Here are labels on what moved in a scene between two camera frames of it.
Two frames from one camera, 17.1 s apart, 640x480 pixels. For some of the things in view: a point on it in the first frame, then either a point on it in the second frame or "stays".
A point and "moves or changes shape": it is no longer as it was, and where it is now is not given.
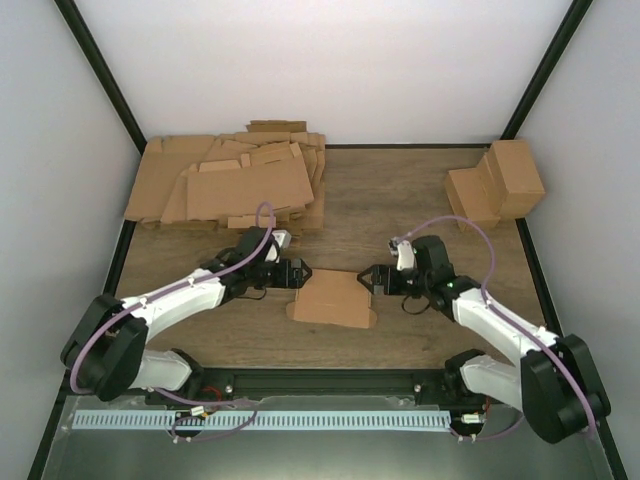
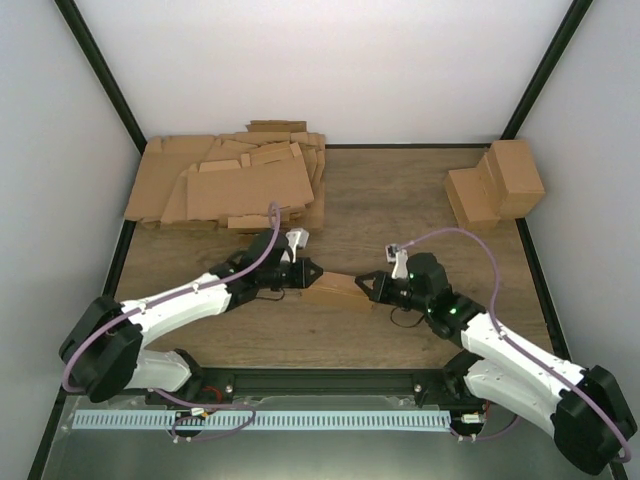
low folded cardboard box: [477, 194] stays
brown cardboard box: [335, 297] moves or changes shape
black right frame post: [567, 29] stays
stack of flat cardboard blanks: [269, 176] stays
